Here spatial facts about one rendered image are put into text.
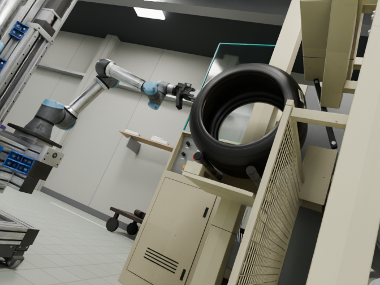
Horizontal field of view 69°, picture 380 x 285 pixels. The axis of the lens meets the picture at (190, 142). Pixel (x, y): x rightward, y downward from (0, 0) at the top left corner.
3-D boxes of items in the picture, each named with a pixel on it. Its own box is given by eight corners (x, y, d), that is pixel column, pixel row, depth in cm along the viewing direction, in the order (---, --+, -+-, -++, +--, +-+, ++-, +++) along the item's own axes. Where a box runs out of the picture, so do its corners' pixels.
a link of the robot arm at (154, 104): (143, 99, 170) (152, 85, 173) (148, 108, 181) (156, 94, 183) (154, 104, 168) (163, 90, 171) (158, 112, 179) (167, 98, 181)
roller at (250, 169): (260, 194, 155) (257, 187, 157) (268, 191, 154) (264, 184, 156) (247, 176, 126) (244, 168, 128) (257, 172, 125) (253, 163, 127)
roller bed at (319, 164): (295, 204, 160) (309, 157, 168) (323, 212, 153) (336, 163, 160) (293, 196, 144) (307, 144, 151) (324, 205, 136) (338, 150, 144)
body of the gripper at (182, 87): (192, 83, 167) (176, 80, 173) (186, 95, 165) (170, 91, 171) (197, 90, 173) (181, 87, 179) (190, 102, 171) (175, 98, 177)
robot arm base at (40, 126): (17, 126, 161) (26, 111, 163) (37, 135, 174) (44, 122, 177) (36, 133, 156) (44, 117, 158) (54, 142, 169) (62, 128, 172)
